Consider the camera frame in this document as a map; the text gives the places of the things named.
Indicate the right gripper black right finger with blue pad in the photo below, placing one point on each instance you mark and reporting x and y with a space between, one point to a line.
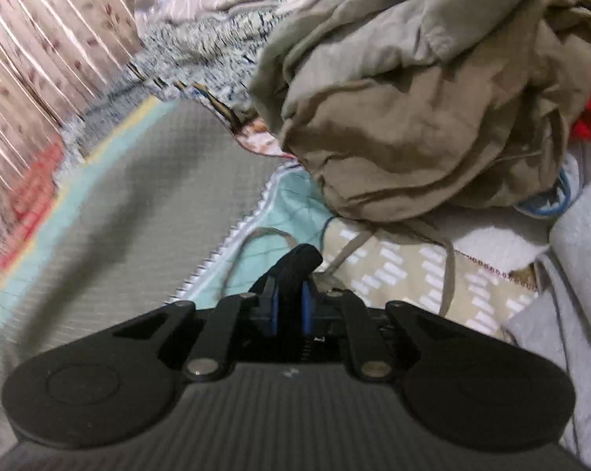
309 301

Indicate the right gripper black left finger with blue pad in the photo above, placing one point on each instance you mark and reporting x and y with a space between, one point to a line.
264 310

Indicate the black pants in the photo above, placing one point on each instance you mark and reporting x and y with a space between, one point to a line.
291 271

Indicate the patterned teal beige bedsheet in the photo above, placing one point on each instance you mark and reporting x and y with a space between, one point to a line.
137 223

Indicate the white fluffy cloth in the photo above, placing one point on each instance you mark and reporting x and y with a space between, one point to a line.
500 237

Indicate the olive khaki crumpled garment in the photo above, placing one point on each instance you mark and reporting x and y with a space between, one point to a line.
398 106

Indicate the grey towel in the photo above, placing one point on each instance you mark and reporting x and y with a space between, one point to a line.
557 325

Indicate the blue white speckled blanket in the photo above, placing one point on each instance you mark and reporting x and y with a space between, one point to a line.
204 59

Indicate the red floral quilt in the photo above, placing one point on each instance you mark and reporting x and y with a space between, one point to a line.
31 200

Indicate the floral beige curtain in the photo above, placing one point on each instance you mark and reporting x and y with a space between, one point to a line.
56 56

